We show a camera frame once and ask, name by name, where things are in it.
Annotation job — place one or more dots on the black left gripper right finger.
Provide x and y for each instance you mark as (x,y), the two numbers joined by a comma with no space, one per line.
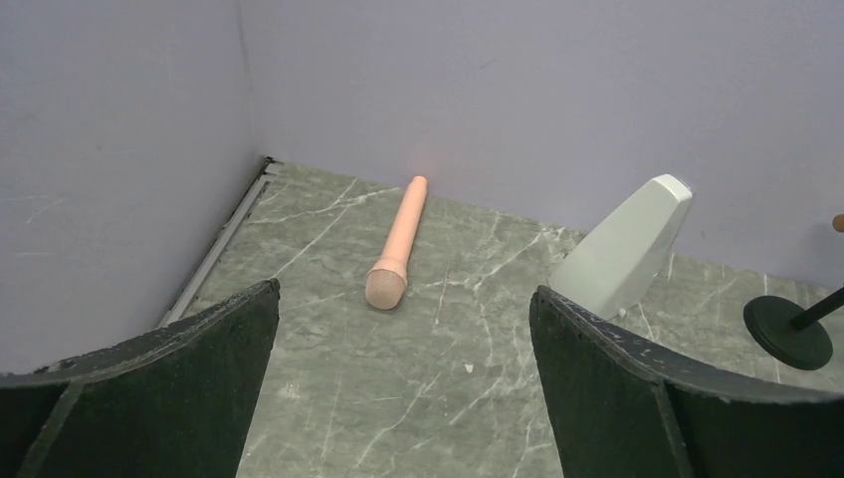
(622,406)

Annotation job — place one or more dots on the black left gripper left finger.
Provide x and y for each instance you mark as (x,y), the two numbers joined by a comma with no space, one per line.
(177,401)

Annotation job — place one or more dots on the white cone-shaped metronome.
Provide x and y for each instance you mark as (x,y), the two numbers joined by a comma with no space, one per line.
(615,264)

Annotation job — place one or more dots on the black microphone stand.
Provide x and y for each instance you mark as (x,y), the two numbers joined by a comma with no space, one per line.
(790,333)

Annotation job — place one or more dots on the pink toy microphone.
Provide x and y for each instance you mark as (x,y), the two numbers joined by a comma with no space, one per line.
(386,281)

